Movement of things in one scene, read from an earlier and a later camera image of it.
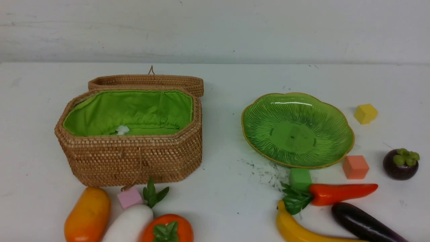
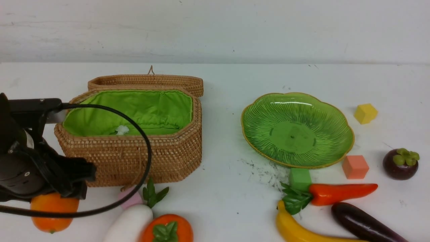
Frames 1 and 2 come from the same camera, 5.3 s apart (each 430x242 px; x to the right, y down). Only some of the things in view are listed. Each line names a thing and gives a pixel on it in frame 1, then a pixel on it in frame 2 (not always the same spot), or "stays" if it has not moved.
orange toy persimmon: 167,228 stays
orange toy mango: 88,220 to 53,202
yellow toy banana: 289,229 stays
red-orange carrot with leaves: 322,193 stays
